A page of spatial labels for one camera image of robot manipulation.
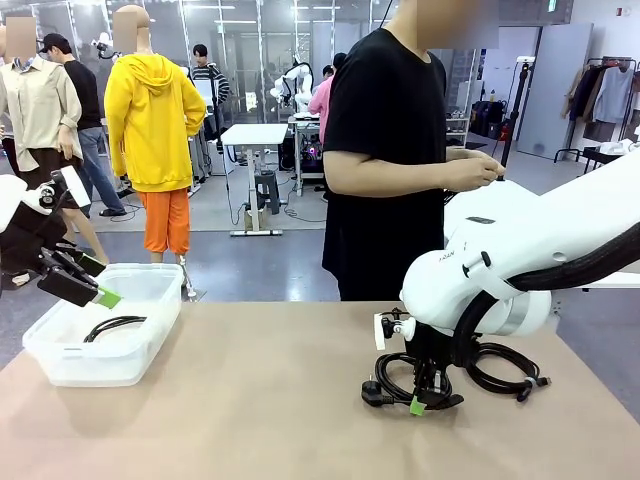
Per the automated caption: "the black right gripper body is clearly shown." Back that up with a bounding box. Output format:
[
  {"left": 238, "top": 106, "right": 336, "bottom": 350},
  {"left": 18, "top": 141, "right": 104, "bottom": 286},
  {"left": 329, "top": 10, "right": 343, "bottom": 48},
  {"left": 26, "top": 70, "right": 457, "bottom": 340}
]
[{"left": 403, "top": 324, "right": 454, "bottom": 374}]

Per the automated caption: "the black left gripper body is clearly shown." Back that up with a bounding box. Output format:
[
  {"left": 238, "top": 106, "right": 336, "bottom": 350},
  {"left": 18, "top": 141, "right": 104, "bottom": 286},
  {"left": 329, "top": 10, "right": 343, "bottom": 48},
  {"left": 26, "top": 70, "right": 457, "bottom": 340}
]
[{"left": 0, "top": 199, "right": 69, "bottom": 281}]

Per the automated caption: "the black power cord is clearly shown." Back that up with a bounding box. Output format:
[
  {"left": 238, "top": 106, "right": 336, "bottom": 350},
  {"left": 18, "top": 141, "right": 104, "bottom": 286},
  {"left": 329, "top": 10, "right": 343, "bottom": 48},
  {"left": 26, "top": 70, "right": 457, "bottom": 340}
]
[
  {"left": 82, "top": 314, "right": 149, "bottom": 344},
  {"left": 360, "top": 352, "right": 465, "bottom": 412}
]

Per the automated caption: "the person's right forearm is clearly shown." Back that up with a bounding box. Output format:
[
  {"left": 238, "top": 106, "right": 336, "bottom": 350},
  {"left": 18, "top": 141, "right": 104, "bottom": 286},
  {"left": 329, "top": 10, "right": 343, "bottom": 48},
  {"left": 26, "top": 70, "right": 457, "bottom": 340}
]
[{"left": 323, "top": 148, "right": 451, "bottom": 197}]

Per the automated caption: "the person's right hand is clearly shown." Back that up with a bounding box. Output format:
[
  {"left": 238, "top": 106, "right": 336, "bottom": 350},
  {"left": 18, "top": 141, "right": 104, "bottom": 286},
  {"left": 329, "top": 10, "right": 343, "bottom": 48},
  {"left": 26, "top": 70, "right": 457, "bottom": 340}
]
[{"left": 447, "top": 162, "right": 494, "bottom": 190}]

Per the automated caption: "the person's left hand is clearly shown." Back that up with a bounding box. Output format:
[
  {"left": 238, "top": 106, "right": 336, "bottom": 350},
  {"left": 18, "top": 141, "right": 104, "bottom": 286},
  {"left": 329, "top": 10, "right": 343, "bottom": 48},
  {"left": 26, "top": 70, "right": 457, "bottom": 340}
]
[{"left": 447, "top": 148, "right": 506, "bottom": 179}]

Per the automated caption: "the clear plastic storage bin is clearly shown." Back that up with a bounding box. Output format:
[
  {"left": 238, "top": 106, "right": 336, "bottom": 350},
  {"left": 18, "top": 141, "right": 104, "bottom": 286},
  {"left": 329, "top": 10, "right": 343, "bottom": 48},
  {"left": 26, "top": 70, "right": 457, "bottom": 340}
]
[{"left": 22, "top": 263, "right": 185, "bottom": 389}]

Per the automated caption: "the mannequin in beige shirt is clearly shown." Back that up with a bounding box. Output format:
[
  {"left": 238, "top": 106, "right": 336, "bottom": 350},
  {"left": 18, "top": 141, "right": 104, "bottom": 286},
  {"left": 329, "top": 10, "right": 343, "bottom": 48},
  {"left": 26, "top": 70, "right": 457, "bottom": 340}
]
[{"left": 0, "top": 14, "right": 110, "bottom": 266}]

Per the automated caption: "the background man in black shirt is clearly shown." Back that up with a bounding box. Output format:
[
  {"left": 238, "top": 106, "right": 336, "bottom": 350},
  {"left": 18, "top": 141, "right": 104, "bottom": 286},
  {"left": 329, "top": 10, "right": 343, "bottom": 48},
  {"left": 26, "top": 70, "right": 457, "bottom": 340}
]
[{"left": 38, "top": 32, "right": 127, "bottom": 219}]

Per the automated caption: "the mannequin in yellow hoodie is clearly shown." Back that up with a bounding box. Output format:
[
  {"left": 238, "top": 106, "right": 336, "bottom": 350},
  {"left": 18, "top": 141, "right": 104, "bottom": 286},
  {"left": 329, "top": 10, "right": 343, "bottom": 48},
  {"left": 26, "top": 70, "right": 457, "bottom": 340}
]
[{"left": 103, "top": 4, "right": 208, "bottom": 301}]

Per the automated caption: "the grey plastic stool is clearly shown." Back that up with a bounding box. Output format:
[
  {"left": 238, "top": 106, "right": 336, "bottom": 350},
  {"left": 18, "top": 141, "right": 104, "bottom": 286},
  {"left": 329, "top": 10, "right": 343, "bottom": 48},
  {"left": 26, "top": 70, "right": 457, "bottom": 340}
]
[{"left": 253, "top": 169, "right": 282, "bottom": 216}]

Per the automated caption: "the white background desk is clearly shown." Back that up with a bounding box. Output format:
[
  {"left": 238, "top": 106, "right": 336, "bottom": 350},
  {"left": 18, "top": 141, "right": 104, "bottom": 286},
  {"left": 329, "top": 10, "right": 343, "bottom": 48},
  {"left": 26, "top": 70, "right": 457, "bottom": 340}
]
[{"left": 219, "top": 123, "right": 290, "bottom": 237}]

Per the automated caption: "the background man in striped shirt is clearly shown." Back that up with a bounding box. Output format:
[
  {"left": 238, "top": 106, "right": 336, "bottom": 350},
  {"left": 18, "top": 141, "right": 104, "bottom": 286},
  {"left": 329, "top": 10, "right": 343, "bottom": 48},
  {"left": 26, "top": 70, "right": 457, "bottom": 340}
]
[{"left": 191, "top": 43, "right": 231, "bottom": 141}]

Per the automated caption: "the wooden shoe rack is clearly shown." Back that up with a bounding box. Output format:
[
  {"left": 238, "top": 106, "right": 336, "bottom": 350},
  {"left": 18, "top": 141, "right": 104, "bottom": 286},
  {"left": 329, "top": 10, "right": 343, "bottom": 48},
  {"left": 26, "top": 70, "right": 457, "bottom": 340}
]
[{"left": 444, "top": 108, "right": 471, "bottom": 150}]

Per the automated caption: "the person in black t-shirt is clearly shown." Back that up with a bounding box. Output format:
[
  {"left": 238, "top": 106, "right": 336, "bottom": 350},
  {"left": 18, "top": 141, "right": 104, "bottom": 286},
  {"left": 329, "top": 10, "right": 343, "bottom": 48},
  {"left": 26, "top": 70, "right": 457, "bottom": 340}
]
[{"left": 322, "top": 0, "right": 499, "bottom": 302}]

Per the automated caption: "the pile of black bags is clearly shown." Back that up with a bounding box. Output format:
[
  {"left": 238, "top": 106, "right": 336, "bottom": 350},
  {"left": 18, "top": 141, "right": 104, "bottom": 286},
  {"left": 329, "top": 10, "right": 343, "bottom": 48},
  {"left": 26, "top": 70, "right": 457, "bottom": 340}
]
[{"left": 470, "top": 99, "right": 511, "bottom": 140}]

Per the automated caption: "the black trolley cart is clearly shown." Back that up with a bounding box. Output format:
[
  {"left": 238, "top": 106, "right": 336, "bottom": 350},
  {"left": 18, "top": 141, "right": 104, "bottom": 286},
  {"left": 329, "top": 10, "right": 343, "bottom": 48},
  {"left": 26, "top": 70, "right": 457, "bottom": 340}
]
[{"left": 582, "top": 144, "right": 629, "bottom": 169}]

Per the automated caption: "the background person in pink shirt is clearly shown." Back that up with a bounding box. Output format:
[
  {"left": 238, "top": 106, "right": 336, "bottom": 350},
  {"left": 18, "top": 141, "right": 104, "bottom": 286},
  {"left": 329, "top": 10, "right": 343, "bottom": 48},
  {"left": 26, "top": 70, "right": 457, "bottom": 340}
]
[{"left": 307, "top": 52, "right": 347, "bottom": 146}]

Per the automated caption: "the clothes rack with garments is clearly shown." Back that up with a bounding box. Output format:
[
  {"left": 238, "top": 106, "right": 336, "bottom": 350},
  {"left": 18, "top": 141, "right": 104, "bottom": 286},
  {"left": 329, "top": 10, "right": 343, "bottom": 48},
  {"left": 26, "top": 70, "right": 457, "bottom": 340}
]
[{"left": 553, "top": 56, "right": 640, "bottom": 164}]

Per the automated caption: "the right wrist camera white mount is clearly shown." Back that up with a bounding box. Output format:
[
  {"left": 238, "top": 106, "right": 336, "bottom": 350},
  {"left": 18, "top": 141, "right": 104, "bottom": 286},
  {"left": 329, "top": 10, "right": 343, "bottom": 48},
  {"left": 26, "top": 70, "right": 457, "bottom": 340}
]
[{"left": 373, "top": 308, "right": 417, "bottom": 351}]

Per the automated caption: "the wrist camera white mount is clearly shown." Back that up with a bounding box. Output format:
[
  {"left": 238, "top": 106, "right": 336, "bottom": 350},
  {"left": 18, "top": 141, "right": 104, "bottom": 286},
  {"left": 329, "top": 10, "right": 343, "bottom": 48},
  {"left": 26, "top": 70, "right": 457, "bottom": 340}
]
[
  {"left": 37, "top": 166, "right": 93, "bottom": 211},
  {"left": 373, "top": 308, "right": 417, "bottom": 351}
]

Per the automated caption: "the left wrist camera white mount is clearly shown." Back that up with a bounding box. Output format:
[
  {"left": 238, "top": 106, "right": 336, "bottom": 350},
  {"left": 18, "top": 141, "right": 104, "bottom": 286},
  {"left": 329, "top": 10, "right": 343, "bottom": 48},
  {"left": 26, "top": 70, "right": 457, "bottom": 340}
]
[{"left": 37, "top": 166, "right": 93, "bottom": 211}]

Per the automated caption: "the right arm black cable sleeve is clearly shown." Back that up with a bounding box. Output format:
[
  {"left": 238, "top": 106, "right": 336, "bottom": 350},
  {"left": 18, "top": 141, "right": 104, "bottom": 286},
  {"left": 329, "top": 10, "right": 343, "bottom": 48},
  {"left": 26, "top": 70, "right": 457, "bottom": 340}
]
[{"left": 452, "top": 227, "right": 640, "bottom": 374}]

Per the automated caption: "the black camera stand white head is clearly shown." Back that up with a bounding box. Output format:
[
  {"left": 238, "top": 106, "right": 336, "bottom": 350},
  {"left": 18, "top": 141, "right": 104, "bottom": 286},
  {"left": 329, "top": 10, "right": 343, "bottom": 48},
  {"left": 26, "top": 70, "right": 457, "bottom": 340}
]
[{"left": 492, "top": 56, "right": 536, "bottom": 182}]

